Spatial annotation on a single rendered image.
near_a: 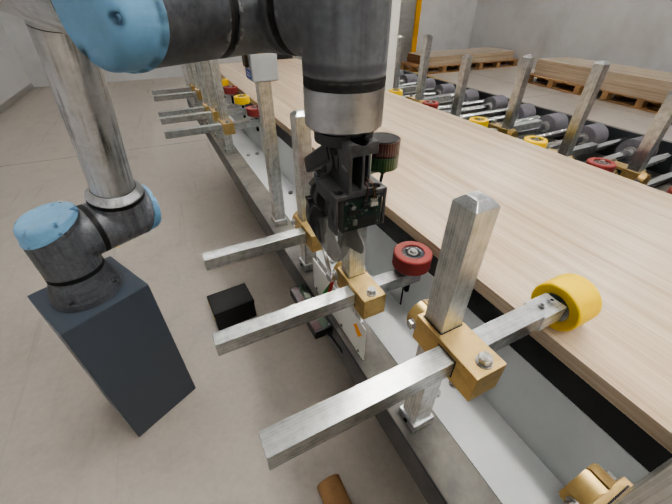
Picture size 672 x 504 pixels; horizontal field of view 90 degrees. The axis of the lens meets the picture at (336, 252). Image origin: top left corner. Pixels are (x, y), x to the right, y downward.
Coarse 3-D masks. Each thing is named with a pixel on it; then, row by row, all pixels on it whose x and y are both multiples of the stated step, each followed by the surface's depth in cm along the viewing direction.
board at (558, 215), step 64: (384, 128) 136; (448, 128) 136; (448, 192) 92; (512, 192) 92; (576, 192) 92; (640, 192) 92; (512, 256) 70; (576, 256) 70; (640, 256) 70; (640, 320) 56; (640, 384) 47
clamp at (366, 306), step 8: (336, 264) 73; (344, 272) 70; (344, 280) 69; (352, 280) 68; (360, 280) 68; (368, 280) 68; (352, 288) 67; (360, 288) 66; (376, 288) 66; (360, 296) 65; (368, 296) 65; (376, 296) 65; (384, 296) 65; (360, 304) 65; (368, 304) 64; (376, 304) 65; (384, 304) 67; (360, 312) 66; (368, 312) 66; (376, 312) 67
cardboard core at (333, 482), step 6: (336, 474) 112; (324, 480) 109; (330, 480) 109; (336, 480) 110; (318, 486) 110; (324, 486) 108; (330, 486) 108; (336, 486) 108; (342, 486) 109; (324, 492) 107; (330, 492) 107; (336, 492) 106; (342, 492) 107; (324, 498) 107; (330, 498) 106; (336, 498) 105; (342, 498) 105; (348, 498) 107
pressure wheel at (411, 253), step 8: (400, 248) 71; (408, 248) 71; (416, 248) 71; (424, 248) 71; (400, 256) 68; (408, 256) 69; (416, 256) 69; (424, 256) 68; (432, 256) 69; (400, 264) 68; (408, 264) 67; (416, 264) 67; (424, 264) 67; (400, 272) 69; (408, 272) 68; (416, 272) 68; (424, 272) 69; (408, 288) 75
